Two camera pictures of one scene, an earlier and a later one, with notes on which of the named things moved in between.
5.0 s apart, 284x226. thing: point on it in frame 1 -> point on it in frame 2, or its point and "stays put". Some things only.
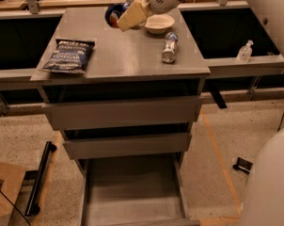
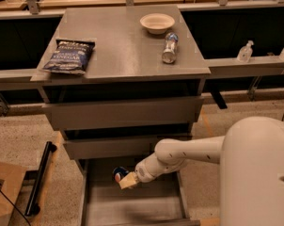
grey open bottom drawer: (134, 191) stays put
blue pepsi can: (114, 12) -> (119, 172)
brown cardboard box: (7, 182) stays put
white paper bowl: (159, 24) stays put
